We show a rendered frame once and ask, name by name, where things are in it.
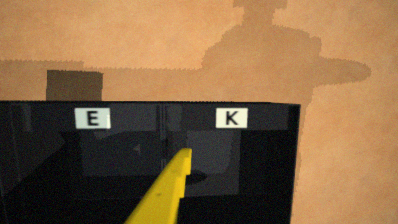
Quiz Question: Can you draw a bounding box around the black three-compartment bin rack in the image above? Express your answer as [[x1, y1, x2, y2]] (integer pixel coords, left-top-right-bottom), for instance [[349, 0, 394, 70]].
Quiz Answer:
[[0, 101, 301, 224]]

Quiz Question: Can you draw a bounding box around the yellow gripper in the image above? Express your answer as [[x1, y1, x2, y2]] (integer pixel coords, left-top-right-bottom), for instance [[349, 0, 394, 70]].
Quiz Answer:
[[124, 148, 191, 224]]

